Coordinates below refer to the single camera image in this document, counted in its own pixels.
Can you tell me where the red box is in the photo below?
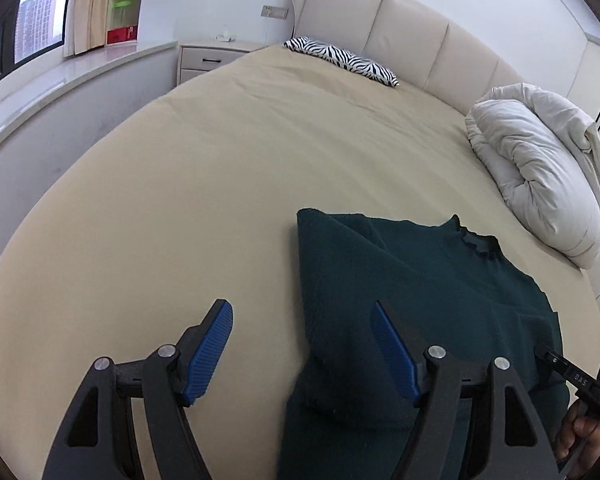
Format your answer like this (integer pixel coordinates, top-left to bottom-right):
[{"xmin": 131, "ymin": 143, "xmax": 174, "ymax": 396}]
[{"xmin": 106, "ymin": 25, "xmax": 140, "ymax": 45}]

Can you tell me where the dark framed window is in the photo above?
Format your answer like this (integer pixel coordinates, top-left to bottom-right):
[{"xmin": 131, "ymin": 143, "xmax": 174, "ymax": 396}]
[{"xmin": 0, "ymin": 0, "xmax": 76, "ymax": 96}]

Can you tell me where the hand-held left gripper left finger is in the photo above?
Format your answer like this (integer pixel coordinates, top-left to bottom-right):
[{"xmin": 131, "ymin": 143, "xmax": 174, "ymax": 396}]
[{"xmin": 42, "ymin": 299, "xmax": 234, "ymax": 480}]

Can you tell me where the white folded duvet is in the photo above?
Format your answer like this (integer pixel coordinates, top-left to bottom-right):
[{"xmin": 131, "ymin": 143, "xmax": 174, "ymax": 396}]
[{"xmin": 464, "ymin": 82, "xmax": 600, "ymax": 270}]

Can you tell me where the cream nightstand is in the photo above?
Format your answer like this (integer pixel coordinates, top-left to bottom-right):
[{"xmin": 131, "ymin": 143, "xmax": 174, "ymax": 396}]
[{"xmin": 178, "ymin": 40, "xmax": 269, "ymax": 86}]

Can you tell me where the white window sill counter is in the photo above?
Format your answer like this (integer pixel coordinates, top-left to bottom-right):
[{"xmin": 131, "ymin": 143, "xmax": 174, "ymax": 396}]
[{"xmin": 0, "ymin": 40, "xmax": 179, "ymax": 286}]

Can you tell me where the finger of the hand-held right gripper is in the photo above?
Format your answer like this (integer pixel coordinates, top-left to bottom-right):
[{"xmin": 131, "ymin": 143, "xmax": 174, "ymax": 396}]
[{"xmin": 535, "ymin": 344, "xmax": 600, "ymax": 419}]

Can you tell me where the person's right hand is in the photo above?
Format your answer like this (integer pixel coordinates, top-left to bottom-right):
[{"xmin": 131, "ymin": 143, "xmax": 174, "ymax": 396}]
[{"xmin": 554, "ymin": 400, "xmax": 600, "ymax": 467}]

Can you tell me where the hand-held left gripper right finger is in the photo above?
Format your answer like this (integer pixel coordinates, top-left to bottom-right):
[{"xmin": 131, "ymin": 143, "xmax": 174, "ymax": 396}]
[{"xmin": 371, "ymin": 301, "xmax": 561, "ymax": 480}]

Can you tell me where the beige curtain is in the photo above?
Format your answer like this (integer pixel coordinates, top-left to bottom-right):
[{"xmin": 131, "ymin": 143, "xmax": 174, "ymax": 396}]
[{"xmin": 62, "ymin": 0, "xmax": 119, "ymax": 58}]

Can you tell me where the cream padded headboard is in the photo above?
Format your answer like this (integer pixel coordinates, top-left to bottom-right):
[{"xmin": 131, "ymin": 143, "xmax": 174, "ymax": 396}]
[{"xmin": 290, "ymin": 0, "xmax": 527, "ymax": 117}]

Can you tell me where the bed with beige sheet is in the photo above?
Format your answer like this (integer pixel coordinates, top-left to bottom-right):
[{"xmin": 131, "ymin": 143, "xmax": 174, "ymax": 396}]
[{"xmin": 0, "ymin": 42, "xmax": 600, "ymax": 480}]

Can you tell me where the green lidded container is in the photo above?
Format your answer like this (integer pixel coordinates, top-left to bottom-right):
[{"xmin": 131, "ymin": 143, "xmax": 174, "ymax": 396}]
[{"xmin": 111, "ymin": 0, "xmax": 133, "ymax": 28}]

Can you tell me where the dark green sweater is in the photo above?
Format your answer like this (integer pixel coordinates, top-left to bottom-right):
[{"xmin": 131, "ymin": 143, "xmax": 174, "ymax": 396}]
[{"xmin": 276, "ymin": 208, "xmax": 572, "ymax": 480}]

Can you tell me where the zebra print pillow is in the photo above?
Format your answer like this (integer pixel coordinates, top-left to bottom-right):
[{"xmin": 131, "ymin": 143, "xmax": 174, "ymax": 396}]
[{"xmin": 283, "ymin": 36, "xmax": 400, "ymax": 88}]

